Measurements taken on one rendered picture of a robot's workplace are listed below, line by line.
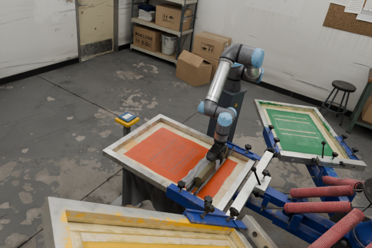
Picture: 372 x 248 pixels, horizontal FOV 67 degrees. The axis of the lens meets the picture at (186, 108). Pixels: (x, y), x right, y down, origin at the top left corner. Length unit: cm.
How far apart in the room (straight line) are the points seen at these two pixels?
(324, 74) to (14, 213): 465
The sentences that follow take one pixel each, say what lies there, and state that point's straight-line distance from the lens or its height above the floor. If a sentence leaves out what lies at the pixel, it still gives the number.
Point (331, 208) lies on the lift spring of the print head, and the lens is 150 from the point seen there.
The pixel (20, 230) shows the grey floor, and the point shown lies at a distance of 278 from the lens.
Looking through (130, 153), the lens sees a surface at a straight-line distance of 182.
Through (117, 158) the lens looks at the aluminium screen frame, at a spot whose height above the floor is 99.
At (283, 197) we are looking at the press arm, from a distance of 164.
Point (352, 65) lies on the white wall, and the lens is 521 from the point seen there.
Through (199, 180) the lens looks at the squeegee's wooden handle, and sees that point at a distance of 157.
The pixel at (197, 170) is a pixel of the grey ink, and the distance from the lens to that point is 175.
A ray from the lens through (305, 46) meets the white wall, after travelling 522.
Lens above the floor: 211
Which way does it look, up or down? 30 degrees down
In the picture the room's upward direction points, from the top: 9 degrees clockwise
